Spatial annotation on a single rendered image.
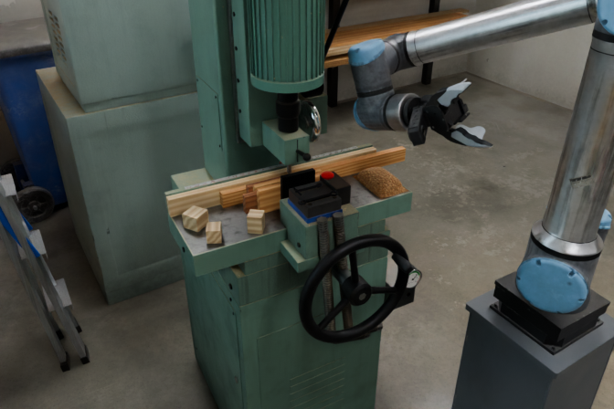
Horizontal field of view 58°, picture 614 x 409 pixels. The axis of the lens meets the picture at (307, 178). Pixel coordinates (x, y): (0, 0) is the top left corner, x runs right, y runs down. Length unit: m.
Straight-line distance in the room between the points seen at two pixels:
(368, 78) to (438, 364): 1.27
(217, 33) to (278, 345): 0.82
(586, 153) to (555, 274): 0.27
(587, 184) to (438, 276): 1.50
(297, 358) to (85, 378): 0.98
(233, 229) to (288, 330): 0.35
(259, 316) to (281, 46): 0.67
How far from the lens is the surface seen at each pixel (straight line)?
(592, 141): 1.23
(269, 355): 1.55
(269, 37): 1.24
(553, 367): 1.59
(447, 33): 1.40
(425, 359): 2.28
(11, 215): 1.97
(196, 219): 1.31
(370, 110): 1.37
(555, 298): 1.37
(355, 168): 1.55
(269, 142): 1.43
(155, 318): 2.48
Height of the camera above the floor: 1.64
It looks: 29 degrees down
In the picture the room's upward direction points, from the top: straight up
